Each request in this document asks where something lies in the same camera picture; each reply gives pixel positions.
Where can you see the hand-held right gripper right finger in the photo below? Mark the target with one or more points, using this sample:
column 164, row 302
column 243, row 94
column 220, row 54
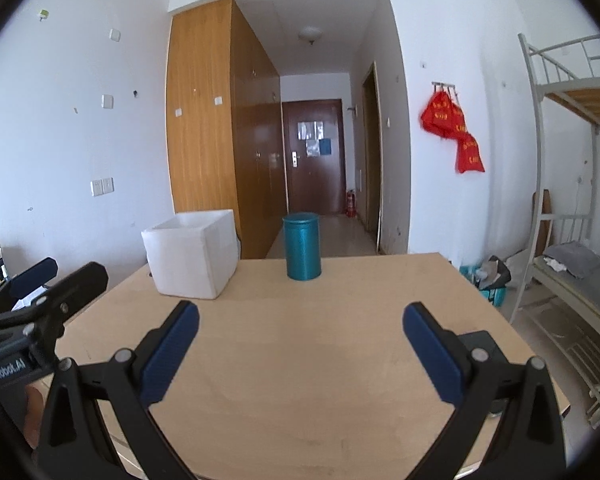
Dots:
column 432, row 355

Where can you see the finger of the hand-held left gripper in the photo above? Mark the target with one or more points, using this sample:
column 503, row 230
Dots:
column 32, row 275
column 87, row 280

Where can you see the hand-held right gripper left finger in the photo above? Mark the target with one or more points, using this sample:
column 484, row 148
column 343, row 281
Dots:
column 172, row 350

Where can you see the white foam box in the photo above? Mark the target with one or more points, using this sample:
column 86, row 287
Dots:
column 190, row 260

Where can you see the person's left hand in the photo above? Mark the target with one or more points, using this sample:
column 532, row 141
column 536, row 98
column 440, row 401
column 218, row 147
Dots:
column 35, row 415

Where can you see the dark blue carton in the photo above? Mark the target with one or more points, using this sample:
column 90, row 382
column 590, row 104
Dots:
column 0, row 268

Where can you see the floor clutter pile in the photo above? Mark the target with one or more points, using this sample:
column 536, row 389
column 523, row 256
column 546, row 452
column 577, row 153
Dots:
column 490, row 275

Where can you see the teal metal canister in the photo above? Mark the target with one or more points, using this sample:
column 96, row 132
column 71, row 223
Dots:
column 302, row 250

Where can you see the brown wooden boards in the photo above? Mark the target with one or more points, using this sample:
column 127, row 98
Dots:
column 542, row 225

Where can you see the grey mattress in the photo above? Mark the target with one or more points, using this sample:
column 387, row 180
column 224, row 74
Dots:
column 575, row 260

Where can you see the red fire extinguisher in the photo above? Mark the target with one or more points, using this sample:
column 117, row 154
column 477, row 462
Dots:
column 351, row 204

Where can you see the wooden wardrobe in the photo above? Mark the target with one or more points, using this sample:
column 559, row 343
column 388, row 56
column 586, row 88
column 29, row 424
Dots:
column 200, row 135

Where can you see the dark brown door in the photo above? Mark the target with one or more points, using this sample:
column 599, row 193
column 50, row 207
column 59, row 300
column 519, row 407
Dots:
column 325, row 185

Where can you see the red fabric bag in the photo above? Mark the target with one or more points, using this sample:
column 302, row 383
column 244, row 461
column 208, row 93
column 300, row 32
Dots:
column 470, row 155
column 440, row 117

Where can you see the blue paper notice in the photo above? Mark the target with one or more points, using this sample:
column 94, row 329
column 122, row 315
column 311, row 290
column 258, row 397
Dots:
column 325, row 147

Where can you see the ceiling lamp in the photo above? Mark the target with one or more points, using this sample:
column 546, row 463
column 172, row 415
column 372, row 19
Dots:
column 311, row 35

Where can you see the white wall socket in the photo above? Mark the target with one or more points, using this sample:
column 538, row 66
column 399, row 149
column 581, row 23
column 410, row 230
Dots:
column 108, row 185
column 97, row 187

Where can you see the white wall switch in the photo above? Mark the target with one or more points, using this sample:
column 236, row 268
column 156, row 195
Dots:
column 108, row 101
column 114, row 34

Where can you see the wooden door frame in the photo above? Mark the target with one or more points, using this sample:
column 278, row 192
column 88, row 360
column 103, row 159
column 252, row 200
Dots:
column 372, row 160

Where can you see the wall hook rack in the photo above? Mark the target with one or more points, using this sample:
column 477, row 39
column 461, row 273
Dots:
column 443, row 86

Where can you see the metal bunk bed frame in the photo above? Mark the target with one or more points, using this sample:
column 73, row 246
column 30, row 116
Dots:
column 585, row 105

